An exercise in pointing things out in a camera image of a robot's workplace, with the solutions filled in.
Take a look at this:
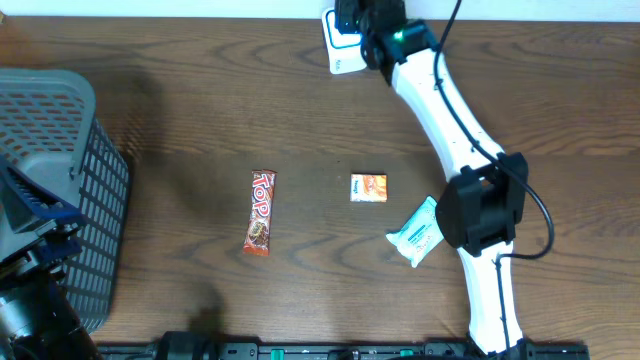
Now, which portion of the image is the red Top chocolate bar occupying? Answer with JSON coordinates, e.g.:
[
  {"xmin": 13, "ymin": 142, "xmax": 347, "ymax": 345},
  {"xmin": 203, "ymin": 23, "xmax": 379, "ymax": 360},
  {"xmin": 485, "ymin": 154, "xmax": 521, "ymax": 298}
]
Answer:
[{"xmin": 243, "ymin": 169, "xmax": 277, "ymax": 256}]

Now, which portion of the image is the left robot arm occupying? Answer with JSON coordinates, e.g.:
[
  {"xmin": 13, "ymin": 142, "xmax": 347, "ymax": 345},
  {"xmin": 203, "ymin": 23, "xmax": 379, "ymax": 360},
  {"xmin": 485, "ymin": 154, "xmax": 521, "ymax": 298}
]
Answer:
[{"xmin": 1, "ymin": 158, "xmax": 101, "ymax": 359}]

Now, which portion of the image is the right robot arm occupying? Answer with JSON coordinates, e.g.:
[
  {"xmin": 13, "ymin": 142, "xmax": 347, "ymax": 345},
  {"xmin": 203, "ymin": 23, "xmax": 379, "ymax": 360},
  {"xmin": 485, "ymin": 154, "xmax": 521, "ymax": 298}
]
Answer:
[{"xmin": 321, "ymin": 1, "xmax": 528, "ymax": 357}]

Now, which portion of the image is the orange snack packet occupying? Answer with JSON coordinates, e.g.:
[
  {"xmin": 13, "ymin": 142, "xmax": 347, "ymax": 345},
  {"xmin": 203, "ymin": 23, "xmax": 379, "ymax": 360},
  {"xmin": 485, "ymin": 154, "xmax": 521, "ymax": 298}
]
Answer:
[{"xmin": 350, "ymin": 174, "xmax": 388, "ymax": 203}]

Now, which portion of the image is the white barcode scanner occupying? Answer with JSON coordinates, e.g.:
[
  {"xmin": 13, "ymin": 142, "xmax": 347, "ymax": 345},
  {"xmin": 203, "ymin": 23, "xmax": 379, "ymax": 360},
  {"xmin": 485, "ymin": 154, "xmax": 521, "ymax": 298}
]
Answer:
[{"xmin": 321, "ymin": 8, "xmax": 367, "ymax": 75}]

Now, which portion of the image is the white wet wipes pack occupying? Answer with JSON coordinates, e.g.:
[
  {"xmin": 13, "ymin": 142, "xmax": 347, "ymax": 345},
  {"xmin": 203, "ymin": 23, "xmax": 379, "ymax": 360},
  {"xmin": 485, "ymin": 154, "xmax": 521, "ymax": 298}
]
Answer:
[{"xmin": 386, "ymin": 196, "xmax": 444, "ymax": 268}]

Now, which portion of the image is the grey plastic basket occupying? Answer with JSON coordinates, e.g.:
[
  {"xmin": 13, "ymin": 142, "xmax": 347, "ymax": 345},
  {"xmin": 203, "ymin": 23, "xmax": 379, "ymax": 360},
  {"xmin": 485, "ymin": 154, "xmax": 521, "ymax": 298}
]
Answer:
[{"xmin": 1, "ymin": 68, "xmax": 130, "ymax": 332}]

